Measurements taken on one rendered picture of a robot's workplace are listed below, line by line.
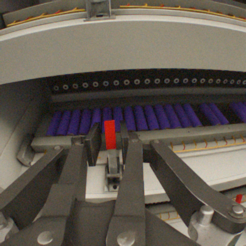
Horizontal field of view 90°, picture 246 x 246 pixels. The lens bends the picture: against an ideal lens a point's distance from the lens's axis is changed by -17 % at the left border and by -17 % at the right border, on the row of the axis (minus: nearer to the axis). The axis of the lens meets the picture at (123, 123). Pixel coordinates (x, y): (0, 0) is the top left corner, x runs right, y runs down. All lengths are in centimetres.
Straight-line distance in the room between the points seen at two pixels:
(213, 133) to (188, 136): 5
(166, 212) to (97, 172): 22
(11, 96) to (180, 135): 28
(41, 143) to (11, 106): 8
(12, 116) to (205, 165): 32
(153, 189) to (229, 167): 13
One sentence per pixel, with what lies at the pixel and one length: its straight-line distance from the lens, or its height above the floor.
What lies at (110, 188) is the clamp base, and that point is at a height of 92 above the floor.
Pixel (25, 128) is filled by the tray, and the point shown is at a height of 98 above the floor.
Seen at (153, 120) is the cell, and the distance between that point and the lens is 26.
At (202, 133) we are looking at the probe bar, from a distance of 26.
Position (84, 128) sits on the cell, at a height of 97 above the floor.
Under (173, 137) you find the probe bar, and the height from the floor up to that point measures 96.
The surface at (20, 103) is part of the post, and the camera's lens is 29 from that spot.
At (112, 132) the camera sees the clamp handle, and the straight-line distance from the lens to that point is 17.
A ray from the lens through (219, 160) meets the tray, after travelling 27.
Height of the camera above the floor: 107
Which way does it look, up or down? 23 degrees down
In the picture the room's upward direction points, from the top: 3 degrees counter-clockwise
